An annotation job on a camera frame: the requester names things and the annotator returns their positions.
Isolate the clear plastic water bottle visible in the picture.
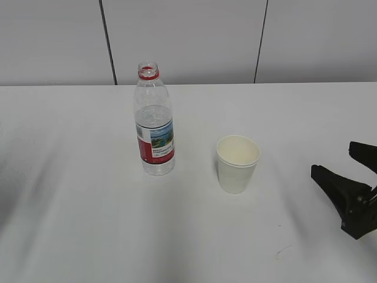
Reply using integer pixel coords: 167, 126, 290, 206
133, 61, 175, 176

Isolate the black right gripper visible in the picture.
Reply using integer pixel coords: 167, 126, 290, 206
310, 141, 377, 239

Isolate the white paper cup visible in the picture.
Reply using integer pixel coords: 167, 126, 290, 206
216, 135, 261, 194

